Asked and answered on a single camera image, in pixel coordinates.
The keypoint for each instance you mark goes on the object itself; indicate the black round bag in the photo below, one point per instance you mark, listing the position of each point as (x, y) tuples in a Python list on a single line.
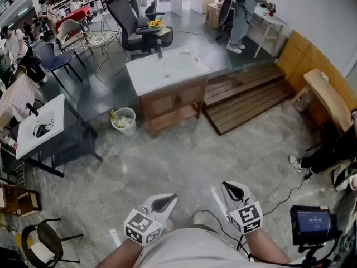
[(227, 4)]

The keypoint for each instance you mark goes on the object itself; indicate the wooden bench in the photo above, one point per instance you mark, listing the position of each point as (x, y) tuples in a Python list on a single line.
[(326, 96)]

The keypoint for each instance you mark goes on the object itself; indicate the person's torso in grey shirt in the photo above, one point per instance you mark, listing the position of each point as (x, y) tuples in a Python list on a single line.
[(192, 250)]

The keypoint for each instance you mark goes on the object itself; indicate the tall black faucet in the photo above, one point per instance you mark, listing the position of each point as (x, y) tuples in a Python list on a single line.
[(159, 49)]

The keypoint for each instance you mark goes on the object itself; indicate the wooden vanity cabinet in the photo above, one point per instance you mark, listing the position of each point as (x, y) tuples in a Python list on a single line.
[(173, 105)]

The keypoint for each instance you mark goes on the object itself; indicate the black monitor screen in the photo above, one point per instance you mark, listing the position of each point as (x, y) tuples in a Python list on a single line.
[(312, 223)]

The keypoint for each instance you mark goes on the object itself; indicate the cardboard box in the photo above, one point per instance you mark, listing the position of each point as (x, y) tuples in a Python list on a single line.
[(213, 15)]

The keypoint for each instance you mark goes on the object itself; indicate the black armchair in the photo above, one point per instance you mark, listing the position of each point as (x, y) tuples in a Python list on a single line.
[(47, 241)]

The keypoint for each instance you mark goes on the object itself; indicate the dark swivel chair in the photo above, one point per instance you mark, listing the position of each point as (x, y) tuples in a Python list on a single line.
[(152, 8)]

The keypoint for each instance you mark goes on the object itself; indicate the small side table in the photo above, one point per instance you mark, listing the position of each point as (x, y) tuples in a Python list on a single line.
[(166, 36)]

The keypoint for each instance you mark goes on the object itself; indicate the potted sunflowers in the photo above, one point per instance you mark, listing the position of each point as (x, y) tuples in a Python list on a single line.
[(155, 24)]

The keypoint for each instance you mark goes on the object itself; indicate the beige chair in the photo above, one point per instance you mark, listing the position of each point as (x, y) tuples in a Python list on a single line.
[(71, 32)]

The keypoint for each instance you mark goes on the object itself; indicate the person's shoe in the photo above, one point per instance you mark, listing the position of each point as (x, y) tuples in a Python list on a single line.
[(198, 218)]

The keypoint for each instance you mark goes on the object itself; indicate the wooden slat platform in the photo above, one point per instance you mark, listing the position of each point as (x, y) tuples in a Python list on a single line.
[(242, 93)]

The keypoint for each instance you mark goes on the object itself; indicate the black monitor stand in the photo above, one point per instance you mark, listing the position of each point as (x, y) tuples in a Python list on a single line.
[(315, 257)]

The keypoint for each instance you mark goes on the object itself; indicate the black office chair with headrest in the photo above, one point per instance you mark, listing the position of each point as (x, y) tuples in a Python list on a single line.
[(125, 21)]

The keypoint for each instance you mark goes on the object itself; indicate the yellow board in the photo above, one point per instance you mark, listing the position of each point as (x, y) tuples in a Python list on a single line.
[(298, 54)]

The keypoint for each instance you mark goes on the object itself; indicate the plastic bottle with red label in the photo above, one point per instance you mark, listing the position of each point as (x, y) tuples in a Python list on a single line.
[(8, 141)]

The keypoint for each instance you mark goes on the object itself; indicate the white table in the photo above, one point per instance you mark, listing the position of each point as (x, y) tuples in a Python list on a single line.
[(267, 21)]

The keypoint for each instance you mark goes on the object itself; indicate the person's right forearm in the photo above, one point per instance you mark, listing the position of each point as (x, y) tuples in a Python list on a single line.
[(265, 247)]

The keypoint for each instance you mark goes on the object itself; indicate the checked cloth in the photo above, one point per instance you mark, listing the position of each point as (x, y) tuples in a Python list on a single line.
[(15, 96)]

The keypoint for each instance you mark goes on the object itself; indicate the person's left forearm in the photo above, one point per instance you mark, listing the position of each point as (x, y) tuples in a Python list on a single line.
[(122, 254)]

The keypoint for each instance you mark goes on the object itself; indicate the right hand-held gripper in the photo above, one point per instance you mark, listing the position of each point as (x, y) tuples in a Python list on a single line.
[(246, 218)]

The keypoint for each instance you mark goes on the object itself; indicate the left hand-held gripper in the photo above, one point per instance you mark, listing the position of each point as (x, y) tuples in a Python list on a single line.
[(142, 227)]

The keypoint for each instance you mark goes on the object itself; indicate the large white ceramic sink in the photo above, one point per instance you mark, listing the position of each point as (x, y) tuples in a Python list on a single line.
[(164, 71)]

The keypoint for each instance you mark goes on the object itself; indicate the blue chair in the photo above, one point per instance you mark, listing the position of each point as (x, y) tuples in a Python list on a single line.
[(55, 59)]

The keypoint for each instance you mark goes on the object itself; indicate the red table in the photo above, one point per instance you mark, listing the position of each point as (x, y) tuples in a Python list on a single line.
[(78, 13)]

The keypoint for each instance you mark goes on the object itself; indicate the white mesh wastebasket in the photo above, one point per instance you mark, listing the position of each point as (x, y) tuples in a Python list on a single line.
[(125, 126)]

